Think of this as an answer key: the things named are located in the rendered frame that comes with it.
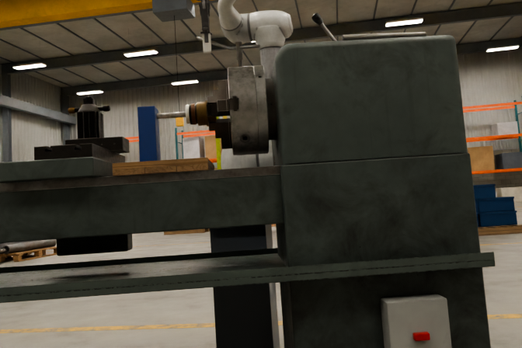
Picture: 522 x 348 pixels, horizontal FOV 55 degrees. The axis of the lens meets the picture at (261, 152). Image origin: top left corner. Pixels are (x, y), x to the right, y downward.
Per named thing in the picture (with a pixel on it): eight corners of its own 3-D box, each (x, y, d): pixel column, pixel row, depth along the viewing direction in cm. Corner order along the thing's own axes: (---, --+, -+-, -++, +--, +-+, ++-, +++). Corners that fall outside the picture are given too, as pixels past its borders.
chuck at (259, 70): (265, 145, 196) (260, 64, 191) (270, 161, 165) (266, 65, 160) (255, 146, 196) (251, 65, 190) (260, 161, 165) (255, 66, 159)
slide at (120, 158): (125, 167, 197) (125, 155, 197) (92, 157, 154) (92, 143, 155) (79, 170, 196) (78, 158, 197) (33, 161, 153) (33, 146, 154)
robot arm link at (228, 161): (226, 182, 243) (224, 138, 245) (262, 179, 240) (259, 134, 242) (218, 182, 227) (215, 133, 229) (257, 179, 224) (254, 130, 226)
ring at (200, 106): (215, 102, 182) (190, 103, 182) (214, 97, 173) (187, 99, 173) (217, 127, 181) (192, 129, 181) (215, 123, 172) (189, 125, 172)
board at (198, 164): (214, 175, 193) (214, 165, 193) (208, 169, 157) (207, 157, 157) (137, 180, 192) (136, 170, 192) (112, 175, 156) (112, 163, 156)
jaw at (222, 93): (238, 109, 181) (237, 85, 188) (238, 99, 177) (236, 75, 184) (208, 110, 181) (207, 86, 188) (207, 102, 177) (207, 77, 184)
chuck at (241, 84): (255, 146, 196) (251, 65, 190) (259, 161, 165) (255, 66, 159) (233, 147, 196) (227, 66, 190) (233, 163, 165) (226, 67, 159)
